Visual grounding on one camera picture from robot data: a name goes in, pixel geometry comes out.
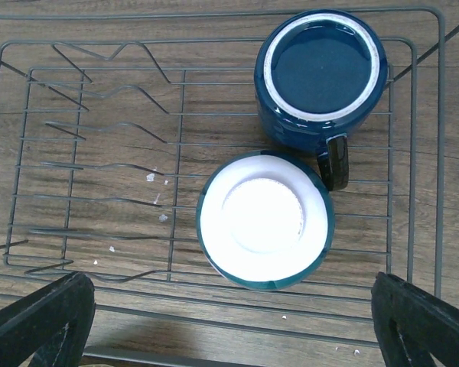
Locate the white ceramic bowl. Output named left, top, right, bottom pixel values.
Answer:
left=196, top=150, right=335, bottom=291

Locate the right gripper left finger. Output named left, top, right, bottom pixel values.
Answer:
left=0, top=271, right=96, bottom=366

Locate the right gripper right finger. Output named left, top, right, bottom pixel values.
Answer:
left=371, top=272, right=459, bottom=366

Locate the dark wire dish rack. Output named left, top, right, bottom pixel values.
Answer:
left=0, top=1, right=459, bottom=366

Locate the blue enamel mug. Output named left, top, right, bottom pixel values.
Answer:
left=253, top=9, right=388, bottom=191

